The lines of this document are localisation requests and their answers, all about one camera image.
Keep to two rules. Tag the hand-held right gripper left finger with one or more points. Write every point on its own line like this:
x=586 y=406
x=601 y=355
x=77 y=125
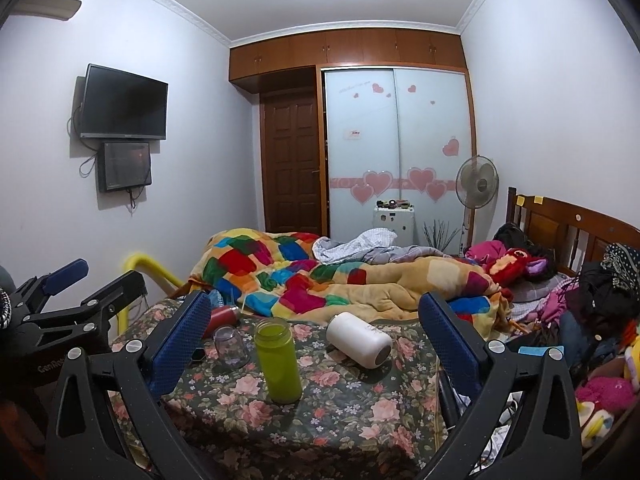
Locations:
x=181 y=344

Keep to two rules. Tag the wall air conditioner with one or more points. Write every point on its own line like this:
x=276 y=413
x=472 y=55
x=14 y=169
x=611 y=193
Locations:
x=47 y=4

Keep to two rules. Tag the red thermos bottle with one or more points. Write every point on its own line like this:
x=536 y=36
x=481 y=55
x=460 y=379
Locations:
x=222 y=317

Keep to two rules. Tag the red plush toy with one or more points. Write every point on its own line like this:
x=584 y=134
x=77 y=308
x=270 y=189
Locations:
x=515 y=265

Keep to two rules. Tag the black clothing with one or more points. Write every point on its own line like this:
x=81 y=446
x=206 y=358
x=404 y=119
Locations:
x=512 y=235

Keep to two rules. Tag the dried twig bundle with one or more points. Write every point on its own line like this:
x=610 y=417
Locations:
x=440 y=237

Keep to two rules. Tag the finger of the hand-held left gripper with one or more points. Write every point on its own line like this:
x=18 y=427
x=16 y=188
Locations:
x=65 y=273
x=117 y=292

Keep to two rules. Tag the wooden door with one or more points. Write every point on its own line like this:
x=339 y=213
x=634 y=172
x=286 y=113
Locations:
x=290 y=160

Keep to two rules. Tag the checkered grey white cloth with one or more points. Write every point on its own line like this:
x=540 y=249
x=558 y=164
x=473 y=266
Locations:
x=350 y=247

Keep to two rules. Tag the black dotted scarf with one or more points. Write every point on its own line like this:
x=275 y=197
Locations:
x=622 y=260

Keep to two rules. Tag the white bottle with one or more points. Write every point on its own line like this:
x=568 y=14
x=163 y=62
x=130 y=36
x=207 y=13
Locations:
x=357 y=341

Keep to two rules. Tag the white small cabinet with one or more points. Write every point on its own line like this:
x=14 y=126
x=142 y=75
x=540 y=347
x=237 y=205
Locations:
x=395 y=225

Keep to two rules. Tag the pink clothing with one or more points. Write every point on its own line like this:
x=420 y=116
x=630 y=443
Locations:
x=485 y=252

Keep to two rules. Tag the standing fan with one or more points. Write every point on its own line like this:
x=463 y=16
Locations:
x=477 y=180

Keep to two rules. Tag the yellow plush toy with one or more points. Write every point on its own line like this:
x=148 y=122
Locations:
x=634 y=365

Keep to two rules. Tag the yellow rail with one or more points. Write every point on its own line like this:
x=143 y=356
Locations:
x=150 y=267

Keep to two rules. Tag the clear glass jar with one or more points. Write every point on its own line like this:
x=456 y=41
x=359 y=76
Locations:
x=231 y=347

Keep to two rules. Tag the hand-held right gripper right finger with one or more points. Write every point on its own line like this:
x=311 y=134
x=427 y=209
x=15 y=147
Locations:
x=452 y=345

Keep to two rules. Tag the small black wall monitor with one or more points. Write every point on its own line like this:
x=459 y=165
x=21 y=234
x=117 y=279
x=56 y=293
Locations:
x=125 y=165

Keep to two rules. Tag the pink plush toy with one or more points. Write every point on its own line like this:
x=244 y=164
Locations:
x=605 y=394

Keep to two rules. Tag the floral tablecloth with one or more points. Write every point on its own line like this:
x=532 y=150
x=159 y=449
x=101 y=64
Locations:
x=325 y=425

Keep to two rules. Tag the wardrobe with heart stickers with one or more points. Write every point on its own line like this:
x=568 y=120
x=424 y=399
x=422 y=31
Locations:
x=395 y=125

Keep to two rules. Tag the black wall television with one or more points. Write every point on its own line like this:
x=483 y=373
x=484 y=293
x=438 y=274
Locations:
x=125 y=102

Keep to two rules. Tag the black bag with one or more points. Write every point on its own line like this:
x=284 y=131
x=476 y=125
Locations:
x=605 y=295

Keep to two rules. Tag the wooden bed headboard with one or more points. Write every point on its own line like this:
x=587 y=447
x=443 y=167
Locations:
x=565 y=225

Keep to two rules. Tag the green bottle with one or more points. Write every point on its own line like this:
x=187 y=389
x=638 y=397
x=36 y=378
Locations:
x=277 y=362

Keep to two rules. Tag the colourful patchwork blanket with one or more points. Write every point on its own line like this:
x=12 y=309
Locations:
x=300 y=280

